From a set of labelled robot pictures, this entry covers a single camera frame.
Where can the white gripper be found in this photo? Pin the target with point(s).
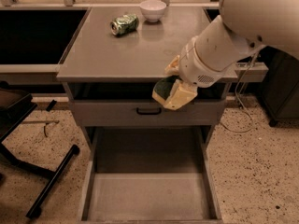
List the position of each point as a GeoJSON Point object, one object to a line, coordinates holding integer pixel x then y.
{"type": "Point", "coordinates": [195, 66]}

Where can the green and yellow sponge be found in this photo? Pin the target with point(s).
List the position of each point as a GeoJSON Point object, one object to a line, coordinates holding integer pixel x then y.
{"type": "Point", "coordinates": [162, 89]}

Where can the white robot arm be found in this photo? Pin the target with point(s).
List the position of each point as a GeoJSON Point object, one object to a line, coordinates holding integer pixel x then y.
{"type": "Point", "coordinates": [243, 28]}

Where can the grey drawer cabinet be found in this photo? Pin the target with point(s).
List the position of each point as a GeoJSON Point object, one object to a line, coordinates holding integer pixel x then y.
{"type": "Point", "coordinates": [101, 66]}

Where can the open grey bottom drawer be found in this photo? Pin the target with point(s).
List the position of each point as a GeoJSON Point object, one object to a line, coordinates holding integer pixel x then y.
{"type": "Point", "coordinates": [148, 176]}

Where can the white ceramic bowl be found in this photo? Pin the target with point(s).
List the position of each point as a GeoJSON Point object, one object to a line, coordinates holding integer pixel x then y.
{"type": "Point", "coordinates": [152, 10]}

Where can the crushed green soda can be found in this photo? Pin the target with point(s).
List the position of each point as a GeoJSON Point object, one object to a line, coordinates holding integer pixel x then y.
{"type": "Point", "coordinates": [124, 24]}

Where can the dark cabinet at right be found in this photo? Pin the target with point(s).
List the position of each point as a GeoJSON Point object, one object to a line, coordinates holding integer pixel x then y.
{"type": "Point", "coordinates": [279, 90]}

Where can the grey drawer with black handle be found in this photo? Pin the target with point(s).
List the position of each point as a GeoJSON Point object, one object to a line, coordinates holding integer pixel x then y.
{"type": "Point", "coordinates": [142, 113]}

